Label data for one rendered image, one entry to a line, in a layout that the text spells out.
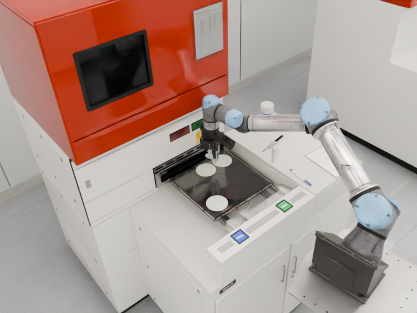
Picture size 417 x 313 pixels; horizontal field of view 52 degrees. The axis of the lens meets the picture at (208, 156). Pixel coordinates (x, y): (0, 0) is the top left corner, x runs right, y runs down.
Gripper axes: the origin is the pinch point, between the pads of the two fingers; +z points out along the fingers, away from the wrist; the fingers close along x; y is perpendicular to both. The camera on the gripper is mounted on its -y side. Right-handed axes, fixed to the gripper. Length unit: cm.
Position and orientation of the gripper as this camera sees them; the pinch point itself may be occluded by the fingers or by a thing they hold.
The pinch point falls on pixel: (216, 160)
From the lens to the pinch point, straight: 210.9
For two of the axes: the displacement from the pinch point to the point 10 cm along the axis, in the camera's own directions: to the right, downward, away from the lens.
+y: -9.6, -1.5, 2.5
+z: 0.4, 7.7, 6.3
